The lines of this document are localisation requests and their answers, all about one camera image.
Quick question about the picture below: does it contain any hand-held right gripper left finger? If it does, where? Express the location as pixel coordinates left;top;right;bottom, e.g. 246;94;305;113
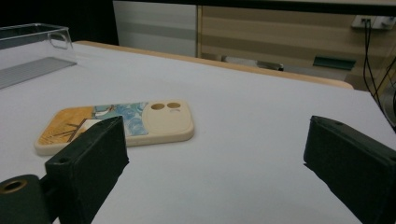
39;115;130;224

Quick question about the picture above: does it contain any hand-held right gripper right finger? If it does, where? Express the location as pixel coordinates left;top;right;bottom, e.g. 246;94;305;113
303;115;396;224

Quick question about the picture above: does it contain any black power cable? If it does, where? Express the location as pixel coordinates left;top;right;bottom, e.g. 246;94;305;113
363;19;396;132

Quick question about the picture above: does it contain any wooden cabinet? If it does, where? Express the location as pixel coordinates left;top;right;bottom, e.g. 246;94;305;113
196;4;396;91

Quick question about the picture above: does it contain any white power strip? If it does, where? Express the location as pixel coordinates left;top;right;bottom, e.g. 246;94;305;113
351;14;396;31

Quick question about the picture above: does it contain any clear plastic tray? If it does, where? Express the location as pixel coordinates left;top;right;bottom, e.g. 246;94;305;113
0;22;78;91

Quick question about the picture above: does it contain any black frame bar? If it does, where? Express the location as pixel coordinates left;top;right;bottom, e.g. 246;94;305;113
112;0;396;17

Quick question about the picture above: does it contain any white cabinet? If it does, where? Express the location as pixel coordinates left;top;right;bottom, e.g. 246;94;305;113
112;0;198;58

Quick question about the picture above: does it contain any beige painted phone case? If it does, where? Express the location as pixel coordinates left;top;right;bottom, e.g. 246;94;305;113
34;99;195;157

